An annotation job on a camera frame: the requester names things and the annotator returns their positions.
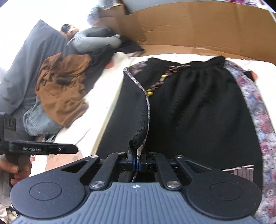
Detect grey neck pillow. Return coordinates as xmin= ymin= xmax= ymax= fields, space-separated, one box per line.
xmin=67 ymin=27 xmax=122 ymax=54

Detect black garment under neck pillow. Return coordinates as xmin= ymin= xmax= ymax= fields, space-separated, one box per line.
xmin=82 ymin=36 xmax=144 ymax=93

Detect flattened brown cardboard box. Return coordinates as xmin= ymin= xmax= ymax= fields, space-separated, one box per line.
xmin=97 ymin=1 xmax=275 ymax=63

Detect white plastic bag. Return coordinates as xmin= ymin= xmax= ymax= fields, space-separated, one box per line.
xmin=87 ymin=1 xmax=124 ymax=26

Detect person's left hand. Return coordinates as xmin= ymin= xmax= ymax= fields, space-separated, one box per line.
xmin=1 ymin=154 xmax=32 ymax=187

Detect light blue denim jeans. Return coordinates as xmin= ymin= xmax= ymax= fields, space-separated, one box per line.
xmin=23 ymin=97 xmax=63 ymax=142

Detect small bear plush toy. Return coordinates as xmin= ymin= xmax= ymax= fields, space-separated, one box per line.
xmin=60 ymin=24 xmax=79 ymax=40

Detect black shorts with bear pattern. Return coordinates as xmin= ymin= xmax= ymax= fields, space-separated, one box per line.
xmin=96 ymin=56 xmax=275 ymax=223

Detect cream bear print bedsheet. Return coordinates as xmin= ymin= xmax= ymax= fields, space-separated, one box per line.
xmin=0 ymin=50 xmax=276 ymax=222

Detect brown crumpled garment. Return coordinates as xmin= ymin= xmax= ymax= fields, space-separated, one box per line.
xmin=35 ymin=52 xmax=91 ymax=128

